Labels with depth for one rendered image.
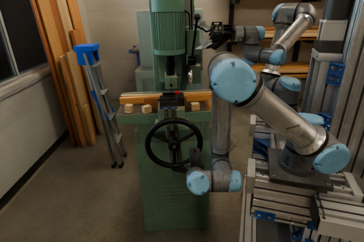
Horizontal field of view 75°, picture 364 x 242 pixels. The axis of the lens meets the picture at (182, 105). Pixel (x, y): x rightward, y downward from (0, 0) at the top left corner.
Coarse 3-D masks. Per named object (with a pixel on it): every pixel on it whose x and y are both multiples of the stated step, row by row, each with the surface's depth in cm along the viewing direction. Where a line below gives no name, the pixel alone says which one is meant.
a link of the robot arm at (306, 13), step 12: (300, 12) 126; (312, 12) 122; (300, 24) 120; (312, 24) 123; (288, 36) 116; (300, 36) 121; (264, 48) 116; (276, 48) 113; (288, 48) 116; (264, 60) 115; (276, 60) 110
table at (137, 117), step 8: (136, 104) 142; (200, 104) 140; (120, 112) 132; (136, 112) 132; (152, 112) 131; (192, 112) 131; (200, 112) 131; (208, 112) 131; (120, 120) 130; (128, 120) 130; (136, 120) 130; (144, 120) 131; (152, 120) 131; (192, 120) 133; (200, 120) 133; (208, 120) 133; (160, 128) 123; (184, 128) 124
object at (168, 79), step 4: (168, 76) 136; (172, 76) 135; (176, 76) 135; (168, 80) 135; (172, 80) 135; (176, 80) 135; (168, 84) 136; (176, 84) 136; (168, 88) 137; (172, 88) 137; (176, 88) 137
